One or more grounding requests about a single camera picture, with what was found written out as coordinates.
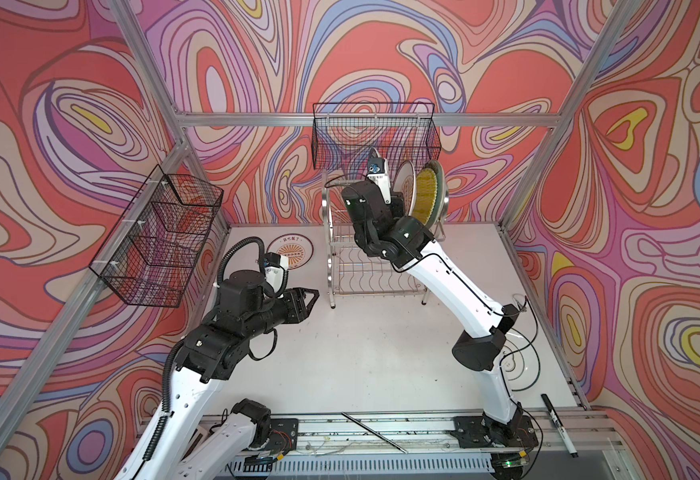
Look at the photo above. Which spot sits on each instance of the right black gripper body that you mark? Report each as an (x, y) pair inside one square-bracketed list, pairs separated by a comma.
[(397, 205)]

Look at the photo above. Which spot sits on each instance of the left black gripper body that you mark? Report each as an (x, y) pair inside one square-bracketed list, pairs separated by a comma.
[(271, 313)]

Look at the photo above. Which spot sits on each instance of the orange sunburst plate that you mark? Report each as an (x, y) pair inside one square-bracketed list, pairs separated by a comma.
[(298, 248), (404, 186)]

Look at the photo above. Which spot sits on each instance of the yellow woven pattern plate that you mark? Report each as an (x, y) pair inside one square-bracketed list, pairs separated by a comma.
[(424, 204)]

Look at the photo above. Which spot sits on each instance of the light green flower plate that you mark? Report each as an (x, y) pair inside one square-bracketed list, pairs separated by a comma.
[(442, 195)]

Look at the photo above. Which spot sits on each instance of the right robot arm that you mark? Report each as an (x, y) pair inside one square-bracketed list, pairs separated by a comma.
[(485, 321)]

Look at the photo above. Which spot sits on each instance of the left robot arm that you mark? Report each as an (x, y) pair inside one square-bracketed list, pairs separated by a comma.
[(198, 367)]

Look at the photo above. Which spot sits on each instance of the silver two-tier dish rack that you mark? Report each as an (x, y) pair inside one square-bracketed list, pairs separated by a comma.
[(350, 271)]

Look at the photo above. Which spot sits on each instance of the black thin rod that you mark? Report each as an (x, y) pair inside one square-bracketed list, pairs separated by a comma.
[(373, 432)]

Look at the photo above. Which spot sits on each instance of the white black-rim plate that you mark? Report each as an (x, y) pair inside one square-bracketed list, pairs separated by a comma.
[(521, 362)]

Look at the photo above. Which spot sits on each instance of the black marker pen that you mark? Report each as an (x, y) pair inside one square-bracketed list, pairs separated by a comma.
[(557, 422)]

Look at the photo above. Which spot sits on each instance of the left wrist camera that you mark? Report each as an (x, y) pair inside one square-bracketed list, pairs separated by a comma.
[(276, 268)]

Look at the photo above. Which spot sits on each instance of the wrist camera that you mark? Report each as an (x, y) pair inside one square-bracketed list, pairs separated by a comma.
[(276, 268), (378, 173)]

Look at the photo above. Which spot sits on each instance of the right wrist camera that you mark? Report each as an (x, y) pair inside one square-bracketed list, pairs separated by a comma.
[(378, 173)]

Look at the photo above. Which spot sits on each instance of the black wire basket back wall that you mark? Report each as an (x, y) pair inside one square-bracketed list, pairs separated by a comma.
[(344, 134)]

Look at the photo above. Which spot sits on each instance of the black wire basket wall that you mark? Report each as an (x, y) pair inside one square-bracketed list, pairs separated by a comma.
[(344, 134), (150, 257)]

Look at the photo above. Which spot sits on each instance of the black wire basket left wall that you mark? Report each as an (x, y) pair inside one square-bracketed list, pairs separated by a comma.
[(150, 257)]

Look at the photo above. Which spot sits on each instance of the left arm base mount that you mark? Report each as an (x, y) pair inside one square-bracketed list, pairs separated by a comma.
[(240, 433)]

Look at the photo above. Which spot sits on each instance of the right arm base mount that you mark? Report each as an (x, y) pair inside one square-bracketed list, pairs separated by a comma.
[(484, 432)]

